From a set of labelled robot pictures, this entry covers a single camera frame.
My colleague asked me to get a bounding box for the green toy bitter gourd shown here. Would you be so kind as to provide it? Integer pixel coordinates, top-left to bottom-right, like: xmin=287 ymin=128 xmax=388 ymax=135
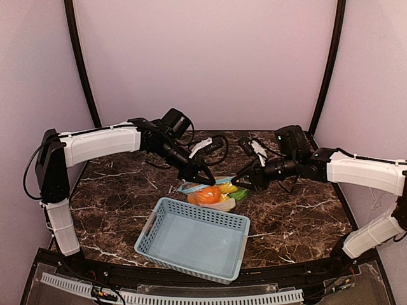
xmin=229 ymin=188 xmax=249 ymax=201

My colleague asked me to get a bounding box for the orange toy fruit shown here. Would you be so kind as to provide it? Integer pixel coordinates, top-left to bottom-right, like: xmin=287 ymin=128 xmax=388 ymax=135
xmin=195 ymin=186 xmax=221 ymax=205

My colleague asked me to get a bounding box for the clear zip bag blue zipper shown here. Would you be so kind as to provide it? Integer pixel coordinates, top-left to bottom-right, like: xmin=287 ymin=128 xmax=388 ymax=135
xmin=177 ymin=176 xmax=249 ymax=212

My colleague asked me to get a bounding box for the orange yellow toy mango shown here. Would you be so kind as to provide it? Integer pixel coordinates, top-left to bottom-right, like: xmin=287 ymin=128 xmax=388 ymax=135
xmin=187 ymin=194 xmax=198 ymax=205

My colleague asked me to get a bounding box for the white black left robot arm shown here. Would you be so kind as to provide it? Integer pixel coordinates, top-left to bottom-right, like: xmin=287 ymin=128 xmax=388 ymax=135
xmin=28 ymin=110 xmax=215 ymax=257

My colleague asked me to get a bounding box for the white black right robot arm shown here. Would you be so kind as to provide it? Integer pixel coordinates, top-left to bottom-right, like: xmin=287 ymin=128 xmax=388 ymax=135
xmin=231 ymin=148 xmax=406 ymax=259

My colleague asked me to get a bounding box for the light blue perforated plastic basket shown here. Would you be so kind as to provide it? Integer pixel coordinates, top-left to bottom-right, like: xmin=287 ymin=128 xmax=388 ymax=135
xmin=134 ymin=197 xmax=251 ymax=275

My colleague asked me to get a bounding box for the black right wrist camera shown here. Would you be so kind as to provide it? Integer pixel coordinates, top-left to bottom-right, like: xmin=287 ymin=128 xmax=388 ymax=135
xmin=274 ymin=125 xmax=309 ymax=161

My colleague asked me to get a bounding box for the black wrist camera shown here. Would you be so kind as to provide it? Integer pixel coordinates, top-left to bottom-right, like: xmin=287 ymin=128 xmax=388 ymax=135
xmin=159 ymin=108 xmax=192 ymax=139
xmin=274 ymin=125 xmax=309 ymax=161

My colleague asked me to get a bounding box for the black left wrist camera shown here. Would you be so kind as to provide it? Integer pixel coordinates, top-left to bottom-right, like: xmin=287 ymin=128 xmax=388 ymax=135
xmin=159 ymin=108 xmax=192 ymax=139

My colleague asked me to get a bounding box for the black table front rail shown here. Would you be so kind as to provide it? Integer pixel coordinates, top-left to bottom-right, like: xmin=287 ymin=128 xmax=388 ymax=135
xmin=66 ymin=259 xmax=345 ymax=288

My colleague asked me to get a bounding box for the white slotted cable duct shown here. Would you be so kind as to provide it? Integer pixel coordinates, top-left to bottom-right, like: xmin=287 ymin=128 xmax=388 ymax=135
xmin=40 ymin=273 xmax=304 ymax=305

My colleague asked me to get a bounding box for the black frame post right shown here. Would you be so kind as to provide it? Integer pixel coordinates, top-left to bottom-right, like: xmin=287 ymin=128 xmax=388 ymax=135
xmin=308 ymin=0 xmax=347 ymax=137

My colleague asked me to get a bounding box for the black frame post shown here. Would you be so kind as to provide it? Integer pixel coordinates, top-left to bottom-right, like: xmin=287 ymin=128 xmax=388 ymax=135
xmin=308 ymin=0 xmax=347 ymax=137
xmin=64 ymin=0 xmax=102 ymax=128

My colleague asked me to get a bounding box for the black frame post left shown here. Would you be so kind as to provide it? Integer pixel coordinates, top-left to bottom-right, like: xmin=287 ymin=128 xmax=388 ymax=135
xmin=64 ymin=0 xmax=102 ymax=128

